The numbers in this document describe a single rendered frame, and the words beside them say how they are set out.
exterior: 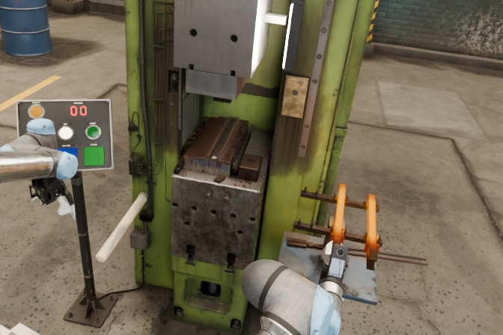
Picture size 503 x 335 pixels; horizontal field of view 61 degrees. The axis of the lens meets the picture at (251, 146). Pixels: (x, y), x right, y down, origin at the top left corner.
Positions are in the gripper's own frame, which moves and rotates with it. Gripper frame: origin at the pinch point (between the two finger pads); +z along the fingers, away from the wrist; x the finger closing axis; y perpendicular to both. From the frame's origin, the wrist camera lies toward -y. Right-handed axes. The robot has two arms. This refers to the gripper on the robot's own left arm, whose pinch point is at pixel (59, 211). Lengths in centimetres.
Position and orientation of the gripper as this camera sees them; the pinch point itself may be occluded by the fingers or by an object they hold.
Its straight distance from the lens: 163.7
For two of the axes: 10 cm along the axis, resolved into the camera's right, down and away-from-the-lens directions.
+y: -4.3, 4.0, -8.1
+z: -1.0, 8.7, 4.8
